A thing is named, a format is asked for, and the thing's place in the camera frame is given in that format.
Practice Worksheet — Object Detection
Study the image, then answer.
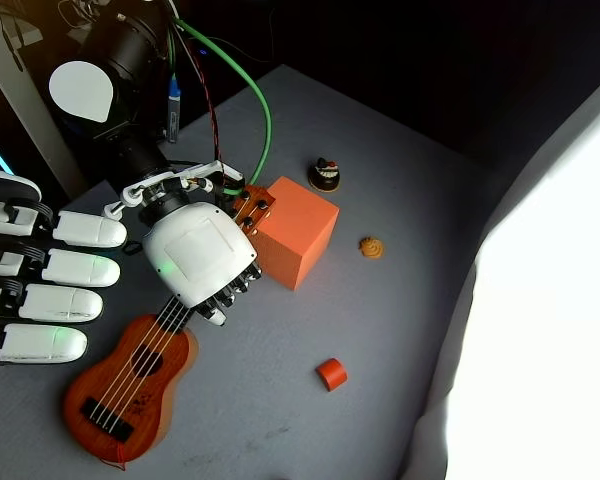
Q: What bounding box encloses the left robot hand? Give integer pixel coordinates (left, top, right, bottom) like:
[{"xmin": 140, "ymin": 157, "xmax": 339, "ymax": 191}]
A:
[{"xmin": 142, "ymin": 199, "xmax": 263, "ymax": 327}]

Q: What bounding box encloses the small brown wooden guitar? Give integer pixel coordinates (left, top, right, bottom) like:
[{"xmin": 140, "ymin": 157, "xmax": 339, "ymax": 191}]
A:
[{"xmin": 62, "ymin": 183, "xmax": 277, "ymax": 471}]

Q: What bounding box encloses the orange foam block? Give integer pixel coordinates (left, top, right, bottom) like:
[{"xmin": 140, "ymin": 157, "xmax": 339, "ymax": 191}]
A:
[{"xmin": 249, "ymin": 175, "xmax": 341, "ymax": 292}]

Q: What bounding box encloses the chocolate cake toy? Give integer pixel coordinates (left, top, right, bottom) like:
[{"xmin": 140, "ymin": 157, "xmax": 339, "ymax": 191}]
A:
[{"xmin": 307, "ymin": 156, "xmax": 341, "ymax": 194}]

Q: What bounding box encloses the orange swirl cookie toy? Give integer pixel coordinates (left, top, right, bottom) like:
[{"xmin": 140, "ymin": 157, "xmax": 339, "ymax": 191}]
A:
[{"xmin": 358, "ymin": 237, "xmax": 385, "ymax": 259}]

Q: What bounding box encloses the red cylinder block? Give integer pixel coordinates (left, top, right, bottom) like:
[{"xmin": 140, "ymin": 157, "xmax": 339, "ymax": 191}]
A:
[{"xmin": 314, "ymin": 357, "xmax": 349, "ymax": 392}]

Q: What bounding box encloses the white robot torso column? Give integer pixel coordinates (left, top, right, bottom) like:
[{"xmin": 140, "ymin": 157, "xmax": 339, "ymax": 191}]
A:
[{"xmin": 0, "ymin": 0, "xmax": 89, "ymax": 201}]

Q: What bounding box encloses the red and black twisted wire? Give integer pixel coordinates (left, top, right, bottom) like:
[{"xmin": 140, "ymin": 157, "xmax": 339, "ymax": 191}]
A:
[{"xmin": 177, "ymin": 29, "xmax": 231, "ymax": 186}]

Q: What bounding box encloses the green cable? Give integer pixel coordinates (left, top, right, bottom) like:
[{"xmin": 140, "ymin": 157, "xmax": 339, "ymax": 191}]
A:
[{"xmin": 172, "ymin": 17, "xmax": 274, "ymax": 196}]

